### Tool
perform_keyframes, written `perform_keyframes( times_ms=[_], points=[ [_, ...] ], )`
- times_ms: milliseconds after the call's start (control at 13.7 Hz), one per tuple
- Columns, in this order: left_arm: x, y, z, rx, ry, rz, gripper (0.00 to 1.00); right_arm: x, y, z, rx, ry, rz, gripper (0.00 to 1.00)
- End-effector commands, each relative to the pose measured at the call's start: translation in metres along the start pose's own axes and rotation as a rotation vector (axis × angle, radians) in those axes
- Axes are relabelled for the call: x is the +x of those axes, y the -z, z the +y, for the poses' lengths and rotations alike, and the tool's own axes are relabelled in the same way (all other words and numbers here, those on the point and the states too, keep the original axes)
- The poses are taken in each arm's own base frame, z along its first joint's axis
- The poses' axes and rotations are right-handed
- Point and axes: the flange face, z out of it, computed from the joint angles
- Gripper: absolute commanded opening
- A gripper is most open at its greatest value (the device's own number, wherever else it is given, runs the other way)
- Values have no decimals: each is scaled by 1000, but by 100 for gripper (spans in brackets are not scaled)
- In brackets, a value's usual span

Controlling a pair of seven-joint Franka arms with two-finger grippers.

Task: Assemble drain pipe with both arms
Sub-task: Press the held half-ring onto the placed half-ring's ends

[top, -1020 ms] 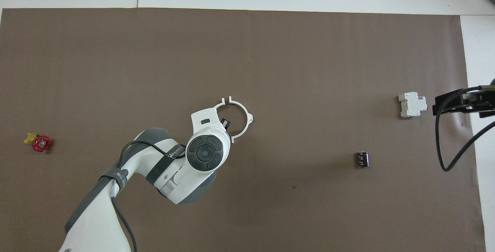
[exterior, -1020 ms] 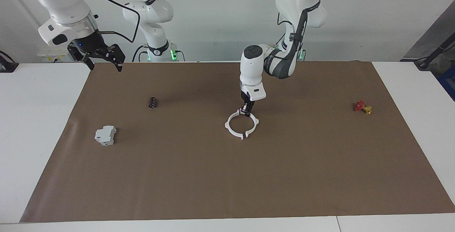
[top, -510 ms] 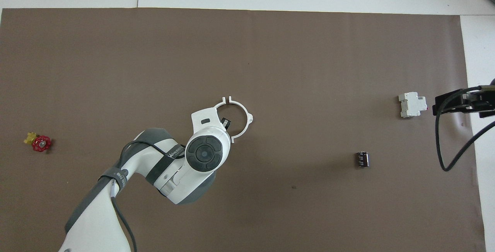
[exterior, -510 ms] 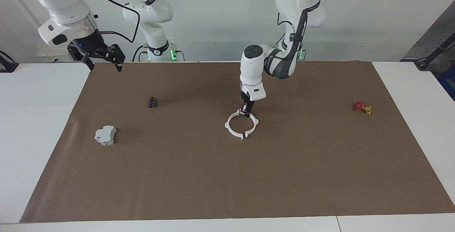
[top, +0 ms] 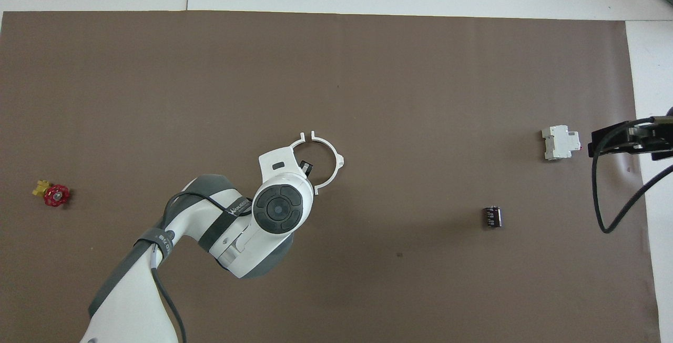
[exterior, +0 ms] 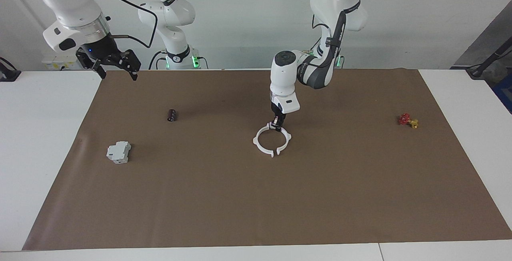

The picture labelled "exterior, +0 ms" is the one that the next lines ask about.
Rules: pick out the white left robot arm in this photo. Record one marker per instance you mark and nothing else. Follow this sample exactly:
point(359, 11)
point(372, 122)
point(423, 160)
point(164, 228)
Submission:
point(284, 81)

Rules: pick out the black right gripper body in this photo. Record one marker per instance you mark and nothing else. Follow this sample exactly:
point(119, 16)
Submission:
point(104, 51)

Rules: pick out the grey circuit breaker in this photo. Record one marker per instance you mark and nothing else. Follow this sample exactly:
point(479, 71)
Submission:
point(118, 152)

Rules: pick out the black table clamp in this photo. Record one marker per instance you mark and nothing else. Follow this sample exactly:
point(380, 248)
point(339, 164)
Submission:
point(8, 75)

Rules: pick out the blue crate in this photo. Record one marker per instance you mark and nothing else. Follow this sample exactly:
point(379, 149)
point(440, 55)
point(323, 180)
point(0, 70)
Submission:
point(504, 93)

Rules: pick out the brown paper table mat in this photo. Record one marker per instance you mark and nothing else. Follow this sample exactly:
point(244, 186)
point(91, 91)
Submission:
point(256, 197)

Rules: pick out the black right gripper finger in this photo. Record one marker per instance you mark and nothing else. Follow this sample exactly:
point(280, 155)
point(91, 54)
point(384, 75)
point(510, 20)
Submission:
point(134, 74)
point(101, 71)

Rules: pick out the black stand leg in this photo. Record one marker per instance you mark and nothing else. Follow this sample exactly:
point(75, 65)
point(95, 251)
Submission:
point(486, 63)

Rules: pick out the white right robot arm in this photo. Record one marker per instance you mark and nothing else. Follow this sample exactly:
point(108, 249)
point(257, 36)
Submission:
point(72, 1)

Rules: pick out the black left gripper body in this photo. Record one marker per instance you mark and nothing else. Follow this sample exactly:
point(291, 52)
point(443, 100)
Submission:
point(278, 116)

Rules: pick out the small black cylinder capacitor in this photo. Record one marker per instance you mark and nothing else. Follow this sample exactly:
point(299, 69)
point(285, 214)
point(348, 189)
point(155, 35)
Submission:
point(172, 115)

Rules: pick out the red and brass valve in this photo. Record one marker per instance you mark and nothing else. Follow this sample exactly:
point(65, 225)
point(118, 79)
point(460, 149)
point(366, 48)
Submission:
point(404, 119)

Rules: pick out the white power strip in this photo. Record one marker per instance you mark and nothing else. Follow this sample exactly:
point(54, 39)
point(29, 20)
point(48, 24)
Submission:
point(60, 64)

